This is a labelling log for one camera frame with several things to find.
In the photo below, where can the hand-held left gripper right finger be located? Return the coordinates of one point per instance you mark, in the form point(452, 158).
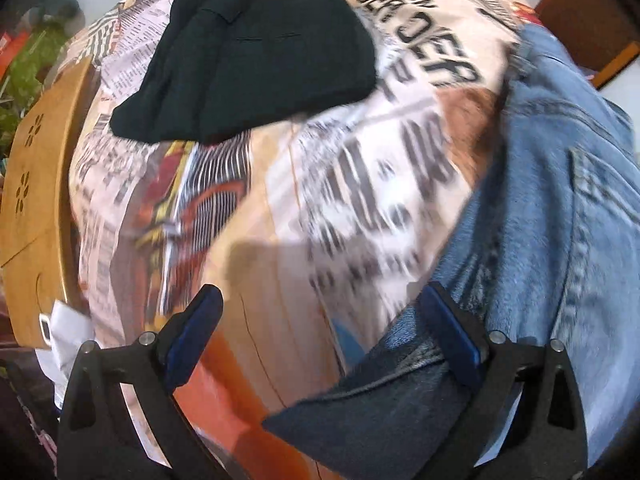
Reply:
point(457, 330)

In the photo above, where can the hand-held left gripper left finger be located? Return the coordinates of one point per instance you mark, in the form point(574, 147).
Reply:
point(192, 330)

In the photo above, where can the blue denim jeans pants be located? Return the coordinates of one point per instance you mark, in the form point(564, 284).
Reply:
point(540, 210)

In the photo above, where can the folded black pants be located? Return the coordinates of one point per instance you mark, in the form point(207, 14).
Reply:
point(260, 60)

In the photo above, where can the newspaper printed blanket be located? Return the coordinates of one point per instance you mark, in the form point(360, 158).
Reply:
point(280, 220)

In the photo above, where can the wooden lap desk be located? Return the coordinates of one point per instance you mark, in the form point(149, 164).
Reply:
point(35, 200)

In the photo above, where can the green patterned box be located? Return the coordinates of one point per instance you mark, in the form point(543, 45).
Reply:
point(25, 85)

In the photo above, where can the orange box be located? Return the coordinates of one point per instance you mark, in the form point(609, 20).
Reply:
point(12, 45)

